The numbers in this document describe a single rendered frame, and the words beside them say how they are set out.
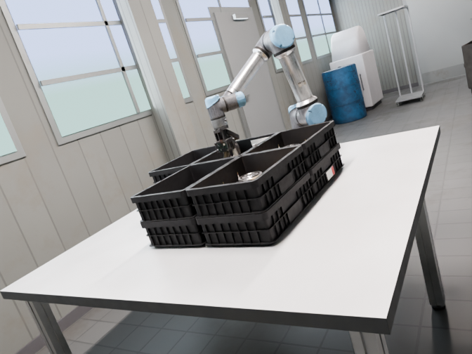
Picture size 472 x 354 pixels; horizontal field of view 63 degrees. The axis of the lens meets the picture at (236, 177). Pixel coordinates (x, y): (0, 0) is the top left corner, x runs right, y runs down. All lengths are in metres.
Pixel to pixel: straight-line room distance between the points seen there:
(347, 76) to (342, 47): 1.04
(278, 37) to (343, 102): 5.19
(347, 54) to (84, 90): 5.59
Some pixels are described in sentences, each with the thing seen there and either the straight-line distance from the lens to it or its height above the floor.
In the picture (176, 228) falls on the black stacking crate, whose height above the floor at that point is 0.78.
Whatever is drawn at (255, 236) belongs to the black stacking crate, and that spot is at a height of 0.74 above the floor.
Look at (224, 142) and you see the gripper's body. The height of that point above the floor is 0.98.
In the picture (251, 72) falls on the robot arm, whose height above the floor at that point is 1.25.
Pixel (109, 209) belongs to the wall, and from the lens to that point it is 3.29.
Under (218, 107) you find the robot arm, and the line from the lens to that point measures 1.88.
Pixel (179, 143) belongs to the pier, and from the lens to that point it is 3.69.
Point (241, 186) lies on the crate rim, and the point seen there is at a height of 0.92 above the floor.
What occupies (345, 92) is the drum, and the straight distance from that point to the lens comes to 7.08.
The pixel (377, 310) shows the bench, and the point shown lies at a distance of 0.90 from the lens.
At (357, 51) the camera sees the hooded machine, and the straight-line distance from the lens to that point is 7.85.
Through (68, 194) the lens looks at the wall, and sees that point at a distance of 3.10.
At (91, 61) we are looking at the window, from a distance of 3.48.
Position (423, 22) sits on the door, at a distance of 9.41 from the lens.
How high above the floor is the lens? 1.23
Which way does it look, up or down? 13 degrees down
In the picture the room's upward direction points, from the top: 18 degrees counter-clockwise
